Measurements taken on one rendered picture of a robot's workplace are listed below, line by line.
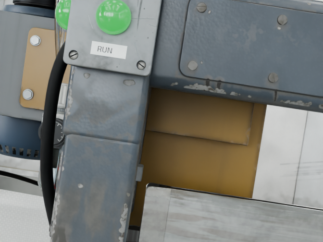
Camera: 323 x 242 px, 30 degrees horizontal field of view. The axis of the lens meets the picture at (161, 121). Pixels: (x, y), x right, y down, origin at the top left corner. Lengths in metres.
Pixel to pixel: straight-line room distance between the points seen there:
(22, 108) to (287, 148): 5.02
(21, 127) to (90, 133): 0.45
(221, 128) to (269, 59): 0.26
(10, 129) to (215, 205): 0.41
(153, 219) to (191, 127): 0.15
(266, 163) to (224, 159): 5.00
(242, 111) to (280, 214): 0.15
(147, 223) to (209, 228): 0.08
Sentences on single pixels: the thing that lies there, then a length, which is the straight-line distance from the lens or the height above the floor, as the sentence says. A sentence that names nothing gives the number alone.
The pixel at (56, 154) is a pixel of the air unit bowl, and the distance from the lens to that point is 0.78.
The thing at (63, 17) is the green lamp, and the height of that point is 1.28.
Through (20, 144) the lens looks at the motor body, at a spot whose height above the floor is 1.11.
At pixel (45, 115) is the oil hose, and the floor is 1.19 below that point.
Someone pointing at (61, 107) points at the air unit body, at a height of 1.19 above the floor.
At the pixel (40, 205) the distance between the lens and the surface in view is 0.76.
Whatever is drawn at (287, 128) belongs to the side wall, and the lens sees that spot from 5.87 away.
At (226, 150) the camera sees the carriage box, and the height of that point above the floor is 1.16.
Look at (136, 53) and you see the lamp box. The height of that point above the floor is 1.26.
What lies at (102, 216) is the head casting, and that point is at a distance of 0.57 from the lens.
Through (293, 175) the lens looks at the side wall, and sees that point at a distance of 5.94.
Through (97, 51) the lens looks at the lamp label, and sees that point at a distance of 0.51.
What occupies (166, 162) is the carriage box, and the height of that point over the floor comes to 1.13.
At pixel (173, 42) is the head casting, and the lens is 0.57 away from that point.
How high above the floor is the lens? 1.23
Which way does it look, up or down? 3 degrees down
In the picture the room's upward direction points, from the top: 9 degrees clockwise
